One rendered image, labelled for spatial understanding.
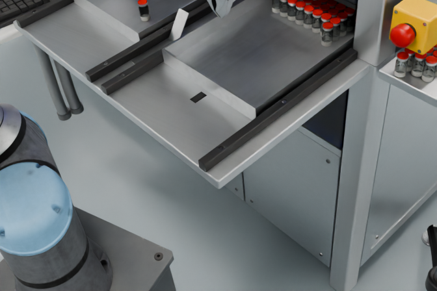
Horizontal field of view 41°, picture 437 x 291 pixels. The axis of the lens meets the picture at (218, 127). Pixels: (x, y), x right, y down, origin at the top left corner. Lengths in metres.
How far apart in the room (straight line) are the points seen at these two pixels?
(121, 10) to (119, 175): 0.95
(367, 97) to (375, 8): 0.21
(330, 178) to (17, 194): 0.86
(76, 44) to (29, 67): 1.52
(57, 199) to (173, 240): 1.18
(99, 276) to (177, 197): 1.16
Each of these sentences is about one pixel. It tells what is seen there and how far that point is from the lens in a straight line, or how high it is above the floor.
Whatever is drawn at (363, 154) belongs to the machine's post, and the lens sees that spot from 1.32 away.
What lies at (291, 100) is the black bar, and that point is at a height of 0.90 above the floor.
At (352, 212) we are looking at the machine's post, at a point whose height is 0.42.
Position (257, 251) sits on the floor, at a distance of 1.91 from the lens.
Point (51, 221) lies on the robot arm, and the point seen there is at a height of 1.00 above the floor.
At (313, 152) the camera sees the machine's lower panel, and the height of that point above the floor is 0.54.
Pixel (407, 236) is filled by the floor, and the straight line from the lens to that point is 1.98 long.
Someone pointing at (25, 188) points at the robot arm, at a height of 1.02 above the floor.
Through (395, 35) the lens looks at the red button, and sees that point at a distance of 1.03.
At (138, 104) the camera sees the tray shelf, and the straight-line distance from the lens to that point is 1.10.
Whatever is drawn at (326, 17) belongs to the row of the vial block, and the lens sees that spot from 1.19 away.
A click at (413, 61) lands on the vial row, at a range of 1.13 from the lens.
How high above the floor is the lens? 1.60
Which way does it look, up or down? 45 degrees down
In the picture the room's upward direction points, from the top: 7 degrees counter-clockwise
